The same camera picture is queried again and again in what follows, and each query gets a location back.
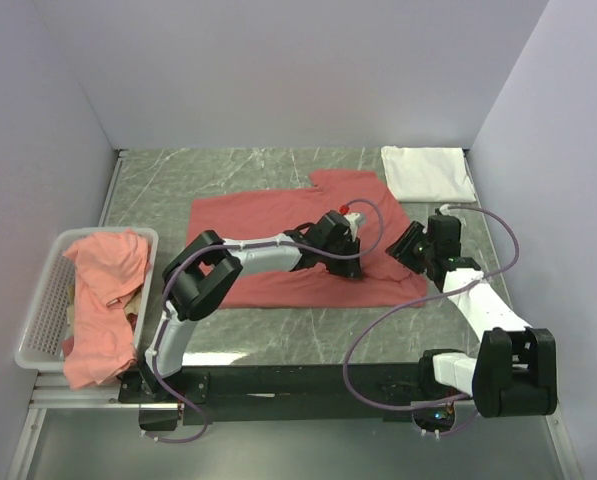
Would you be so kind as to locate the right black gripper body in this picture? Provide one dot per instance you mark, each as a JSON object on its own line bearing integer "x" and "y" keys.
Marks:
{"x": 404, "y": 245}

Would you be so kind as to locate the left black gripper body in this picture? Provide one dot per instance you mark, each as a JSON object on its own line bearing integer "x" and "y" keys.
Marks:
{"x": 345, "y": 265}

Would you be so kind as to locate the white plastic basket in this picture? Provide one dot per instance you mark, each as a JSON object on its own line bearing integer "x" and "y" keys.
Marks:
{"x": 46, "y": 324}

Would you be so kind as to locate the folded white t-shirt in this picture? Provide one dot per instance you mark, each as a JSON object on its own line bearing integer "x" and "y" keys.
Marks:
{"x": 430, "y": 174}

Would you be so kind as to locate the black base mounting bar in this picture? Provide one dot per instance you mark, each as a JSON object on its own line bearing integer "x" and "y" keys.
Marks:
{"x": 232, "y": 393}

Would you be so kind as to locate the dark red t-shirt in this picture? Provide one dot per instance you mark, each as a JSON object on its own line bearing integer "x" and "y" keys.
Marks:
{"x": 264, "y": 213}

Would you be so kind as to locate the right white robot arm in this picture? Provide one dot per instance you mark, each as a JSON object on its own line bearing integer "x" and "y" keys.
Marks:
{"x": 515, "y": 370}

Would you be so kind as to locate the salmon pink t-shirt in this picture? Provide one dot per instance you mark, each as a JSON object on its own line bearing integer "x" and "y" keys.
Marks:
{"x": 109, "y": 268}

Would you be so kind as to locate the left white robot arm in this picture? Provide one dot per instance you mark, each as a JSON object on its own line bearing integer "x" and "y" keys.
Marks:
{"x": 198, "y": 280}

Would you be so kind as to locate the aluminium frame rail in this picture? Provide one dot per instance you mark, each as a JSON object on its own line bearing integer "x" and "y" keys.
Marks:
{"x": 51, "y": 391}

